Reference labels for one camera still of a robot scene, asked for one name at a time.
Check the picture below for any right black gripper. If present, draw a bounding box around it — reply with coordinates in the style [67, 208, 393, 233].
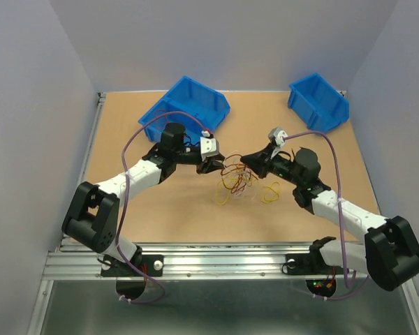
[239, 143, 302, 186]

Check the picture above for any wire bundle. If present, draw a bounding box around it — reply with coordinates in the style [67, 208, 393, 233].
[214, 150, 261, 207]

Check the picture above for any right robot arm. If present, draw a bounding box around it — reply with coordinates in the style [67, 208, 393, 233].
[240, 144, 419, 291]

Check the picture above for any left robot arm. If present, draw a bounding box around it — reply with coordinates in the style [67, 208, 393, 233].
[61, 123, 224, 275]

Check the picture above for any large divided blue bin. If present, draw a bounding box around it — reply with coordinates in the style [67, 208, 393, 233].
[138, 76, 230, 144]

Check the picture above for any small blue bin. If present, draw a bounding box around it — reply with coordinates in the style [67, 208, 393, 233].
[288, 73, 350, 133]

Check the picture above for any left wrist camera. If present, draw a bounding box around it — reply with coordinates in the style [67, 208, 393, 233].
[200, 130, 219, 161]

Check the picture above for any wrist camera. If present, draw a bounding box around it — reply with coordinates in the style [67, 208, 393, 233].
[267, 126, 288, 148]
[200, 130, 219, 161]

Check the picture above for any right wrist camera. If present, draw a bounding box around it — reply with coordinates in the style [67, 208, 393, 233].
[267, 126, 288, 148]

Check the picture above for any aluminium frame rail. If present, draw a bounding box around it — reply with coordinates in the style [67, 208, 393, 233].
[43, 91, 379, 281]

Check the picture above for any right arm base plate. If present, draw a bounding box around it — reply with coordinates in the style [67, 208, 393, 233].
[281, 253, 343, 276]

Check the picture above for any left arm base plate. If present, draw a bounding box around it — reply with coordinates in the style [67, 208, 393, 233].
[97, 253, 165, 279]

